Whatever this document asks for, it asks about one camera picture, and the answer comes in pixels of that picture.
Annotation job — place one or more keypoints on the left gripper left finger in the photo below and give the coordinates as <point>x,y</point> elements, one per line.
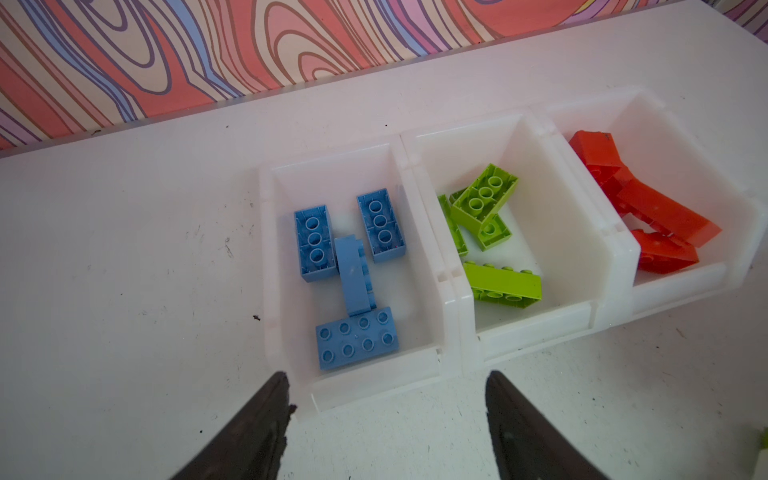
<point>252,443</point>

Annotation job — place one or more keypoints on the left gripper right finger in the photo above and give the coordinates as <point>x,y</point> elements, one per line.
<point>525,444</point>

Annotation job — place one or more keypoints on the blue lego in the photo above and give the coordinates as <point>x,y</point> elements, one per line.
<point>316,253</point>
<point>355,275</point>
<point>356,339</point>
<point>384,235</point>

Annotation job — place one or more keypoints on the green lego pile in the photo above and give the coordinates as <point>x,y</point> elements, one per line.
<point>493,233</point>
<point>481,200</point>
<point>504,286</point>

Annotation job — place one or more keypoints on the red lego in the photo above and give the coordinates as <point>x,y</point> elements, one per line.
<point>664,214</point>
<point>662,254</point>
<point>598,152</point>

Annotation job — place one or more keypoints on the green lego top pile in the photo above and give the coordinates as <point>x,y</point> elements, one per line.
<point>493,233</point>

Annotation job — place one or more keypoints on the green lego small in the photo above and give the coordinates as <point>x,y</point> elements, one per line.
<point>453,227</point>

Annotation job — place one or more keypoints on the left white bin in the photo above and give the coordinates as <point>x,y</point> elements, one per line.
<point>415,286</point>

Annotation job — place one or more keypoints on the white bin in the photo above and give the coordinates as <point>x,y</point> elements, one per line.
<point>660,153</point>
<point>415,286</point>
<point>586,261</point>

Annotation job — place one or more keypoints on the middle white bin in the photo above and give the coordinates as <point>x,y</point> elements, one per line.
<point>586,261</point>

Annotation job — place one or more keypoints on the right white bin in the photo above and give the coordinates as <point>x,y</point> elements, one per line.
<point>660,153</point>

